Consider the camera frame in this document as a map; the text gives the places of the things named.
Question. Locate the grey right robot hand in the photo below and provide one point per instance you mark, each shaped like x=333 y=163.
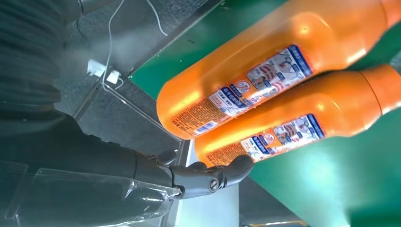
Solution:
x=78 y=163

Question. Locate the white power adapter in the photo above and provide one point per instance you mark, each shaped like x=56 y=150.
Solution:
x=113 y=77
x=95 y=68

